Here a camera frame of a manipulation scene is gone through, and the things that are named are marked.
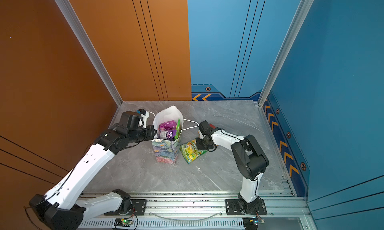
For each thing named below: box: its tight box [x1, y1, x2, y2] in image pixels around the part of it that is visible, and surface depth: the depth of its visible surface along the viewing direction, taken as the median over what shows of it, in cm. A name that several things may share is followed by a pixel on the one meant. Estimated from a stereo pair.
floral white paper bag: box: [151, 105, 184, 164], surface depth 80 cm
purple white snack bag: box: [157, 128, 177, 141], surface depth 77 cm
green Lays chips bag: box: [175, 118, 181, 140], surface depth 82 cm
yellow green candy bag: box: [180, 139, 208, 164], surface depth 91 cm
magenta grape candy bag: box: [158, 120, 177, 131], surface depth 91 cm
